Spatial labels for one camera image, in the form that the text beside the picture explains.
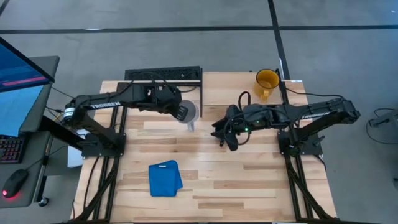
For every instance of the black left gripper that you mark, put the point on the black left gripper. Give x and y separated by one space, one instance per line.
164 99

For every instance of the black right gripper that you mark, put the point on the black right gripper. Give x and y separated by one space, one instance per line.
255 118

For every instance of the grey speckled mug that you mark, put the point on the grey speckled mug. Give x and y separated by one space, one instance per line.
192 113

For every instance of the yellow mug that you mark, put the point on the yellow mug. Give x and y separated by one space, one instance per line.
267 81

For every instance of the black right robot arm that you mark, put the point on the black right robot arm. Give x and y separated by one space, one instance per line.
326 112

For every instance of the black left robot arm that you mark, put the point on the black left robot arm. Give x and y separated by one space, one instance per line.
102 104

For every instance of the black perforated panel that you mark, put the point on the black perforated panel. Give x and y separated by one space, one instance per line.
161 74

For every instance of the blue folded cloth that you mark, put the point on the blue folded cloth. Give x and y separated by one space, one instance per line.
164 180

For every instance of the white box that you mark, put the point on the white box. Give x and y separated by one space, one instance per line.
74 158

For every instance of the computer monitor with blue screen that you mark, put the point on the computer monitor with blue screen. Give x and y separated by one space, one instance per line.
18 71

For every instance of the black floor stand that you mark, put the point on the black floor stand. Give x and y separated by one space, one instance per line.
381 119

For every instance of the black caster wheel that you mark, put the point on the black caster wheel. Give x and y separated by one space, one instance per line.
43 202

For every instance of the grey side desk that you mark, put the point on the grey side desk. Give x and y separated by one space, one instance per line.
31 186

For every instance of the backlit computer keyboard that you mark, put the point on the backlit computer keyboard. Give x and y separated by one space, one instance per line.
11 149

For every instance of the black computer mouse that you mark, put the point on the black computer mouse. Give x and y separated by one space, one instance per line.
15 182

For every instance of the black rear frame crossbar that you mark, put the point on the black rear frame crossbar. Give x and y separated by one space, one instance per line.
186 84

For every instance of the black right frame rails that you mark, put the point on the black right frame rails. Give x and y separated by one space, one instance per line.
292 180

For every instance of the black frame rails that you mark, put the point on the black frame rails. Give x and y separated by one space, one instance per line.
292 180
109 202

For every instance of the black left frame rails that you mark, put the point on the black left frame rails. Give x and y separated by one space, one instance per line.
109 202

